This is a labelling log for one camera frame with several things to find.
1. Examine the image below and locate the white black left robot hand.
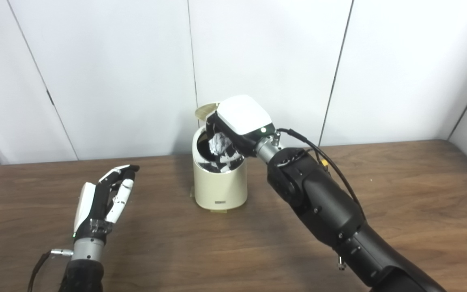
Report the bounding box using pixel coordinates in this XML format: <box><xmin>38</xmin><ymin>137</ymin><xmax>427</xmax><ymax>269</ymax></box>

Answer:
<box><xmin>73</xmin><ymin>164</ymin><xmax>141</xmax><ymax>240</ymax></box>

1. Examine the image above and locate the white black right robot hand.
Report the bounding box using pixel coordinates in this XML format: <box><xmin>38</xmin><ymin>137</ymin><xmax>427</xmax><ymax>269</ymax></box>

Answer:
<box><xmin>205</xmin><ymin>94</ymin><xmax>276</xmax><ymax>173</ymax></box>

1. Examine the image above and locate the white paper ball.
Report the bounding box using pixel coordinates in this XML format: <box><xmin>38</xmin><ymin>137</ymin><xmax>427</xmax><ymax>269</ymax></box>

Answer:
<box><xmin>209</xmin><ymin>133</ymin><xmax>234</xmax><ymax>157</ymax></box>

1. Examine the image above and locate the round cream bin lid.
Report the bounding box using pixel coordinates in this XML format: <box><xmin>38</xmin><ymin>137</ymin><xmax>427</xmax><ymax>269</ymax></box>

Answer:
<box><xmin>195</xmin><ymin>103</ymin><xmax>222</xmax><ymax>120</ymax></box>

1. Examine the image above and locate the cream-colored cylindrical bin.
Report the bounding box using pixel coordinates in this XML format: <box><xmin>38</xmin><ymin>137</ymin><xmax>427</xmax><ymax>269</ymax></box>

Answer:
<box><xmin>192</xmin><ymin>102</ymin><xmax>248</xmax><ymax>211</ymax></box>

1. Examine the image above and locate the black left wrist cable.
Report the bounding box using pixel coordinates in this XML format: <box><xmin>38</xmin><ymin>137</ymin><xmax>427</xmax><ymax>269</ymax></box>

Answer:
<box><xmin>28</xmin><ymin>249</ymin><xmax>74</xmax><ymax>292</ymax></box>

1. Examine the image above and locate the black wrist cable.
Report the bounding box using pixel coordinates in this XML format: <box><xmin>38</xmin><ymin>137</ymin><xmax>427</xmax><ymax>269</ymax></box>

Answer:
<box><xmin>276</xmin><ymin>128</ymin><xmax>367</xmax><ymax>221</ymax></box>
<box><xmin>28</xmin><ymin>249</ymin><xmax>74</xmax><ymax>292</ymax></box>

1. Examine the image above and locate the thin wire with yellow connector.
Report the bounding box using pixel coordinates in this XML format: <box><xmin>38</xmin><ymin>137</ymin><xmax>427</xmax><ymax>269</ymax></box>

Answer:
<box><xmin>306</xmin><ymin>148</ymin><xmax>334</xmax><ymax>175</ymax></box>

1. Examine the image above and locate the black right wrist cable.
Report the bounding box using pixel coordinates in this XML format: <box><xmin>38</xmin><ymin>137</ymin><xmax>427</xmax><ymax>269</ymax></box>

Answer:
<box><xmin>276</xmin><ymin>128</ymin><xmax>367</xmax><ymax>221</ymax></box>

